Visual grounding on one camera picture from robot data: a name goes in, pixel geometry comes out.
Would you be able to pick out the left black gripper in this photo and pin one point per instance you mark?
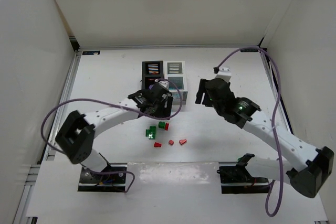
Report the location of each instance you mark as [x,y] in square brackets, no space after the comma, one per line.
[163,105]

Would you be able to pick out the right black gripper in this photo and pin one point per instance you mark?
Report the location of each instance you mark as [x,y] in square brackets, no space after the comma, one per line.
[207,91]

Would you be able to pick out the dark green small lego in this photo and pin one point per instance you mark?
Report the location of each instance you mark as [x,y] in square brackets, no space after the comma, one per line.
[161,125]

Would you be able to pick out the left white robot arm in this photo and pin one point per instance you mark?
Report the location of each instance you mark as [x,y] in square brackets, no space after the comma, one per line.
[78,132]

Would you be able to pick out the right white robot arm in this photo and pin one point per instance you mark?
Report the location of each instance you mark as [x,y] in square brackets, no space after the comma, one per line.
[305,167]

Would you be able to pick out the green plate lego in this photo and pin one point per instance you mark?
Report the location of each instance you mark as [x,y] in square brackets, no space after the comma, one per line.
[152,134]

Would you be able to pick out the small green curved lego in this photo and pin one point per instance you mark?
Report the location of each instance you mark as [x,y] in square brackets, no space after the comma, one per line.
[147,131]

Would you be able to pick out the red curved lego left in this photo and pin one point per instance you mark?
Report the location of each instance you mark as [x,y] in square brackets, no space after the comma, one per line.
[157,144]

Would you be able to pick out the red curved lego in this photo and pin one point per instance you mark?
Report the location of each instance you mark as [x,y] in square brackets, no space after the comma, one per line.
[157,144]
[183,141]

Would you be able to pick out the red curved lego right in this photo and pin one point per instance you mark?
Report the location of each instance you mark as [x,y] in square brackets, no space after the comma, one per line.
[183,141]

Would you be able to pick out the white slotted container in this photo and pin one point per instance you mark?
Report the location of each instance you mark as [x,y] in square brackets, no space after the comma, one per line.
[175,71]

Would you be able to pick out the black slotted container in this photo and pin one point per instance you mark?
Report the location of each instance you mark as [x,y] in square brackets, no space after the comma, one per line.
[151,70]

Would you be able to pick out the right blue label sticker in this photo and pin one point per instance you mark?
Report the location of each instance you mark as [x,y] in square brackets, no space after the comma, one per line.
[250,49]

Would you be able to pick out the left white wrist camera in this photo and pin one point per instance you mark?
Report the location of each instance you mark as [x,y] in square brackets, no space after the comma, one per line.
[163,83]

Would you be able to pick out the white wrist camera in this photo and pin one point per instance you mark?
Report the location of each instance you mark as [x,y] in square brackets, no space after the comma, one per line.
[163,83]
[223,73]

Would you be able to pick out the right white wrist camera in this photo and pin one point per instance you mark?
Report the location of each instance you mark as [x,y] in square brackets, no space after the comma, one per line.
[223,73]

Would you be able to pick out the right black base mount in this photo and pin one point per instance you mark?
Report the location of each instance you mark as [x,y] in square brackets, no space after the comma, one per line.
[237,180]

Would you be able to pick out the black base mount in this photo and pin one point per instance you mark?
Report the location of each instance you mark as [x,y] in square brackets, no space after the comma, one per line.
[237,180]
[115,183]

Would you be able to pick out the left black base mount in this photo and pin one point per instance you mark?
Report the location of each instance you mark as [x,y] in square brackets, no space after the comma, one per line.
[115,183]

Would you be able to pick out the left aluminium frame rail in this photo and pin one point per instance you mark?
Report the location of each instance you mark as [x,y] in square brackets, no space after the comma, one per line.
[52,120]

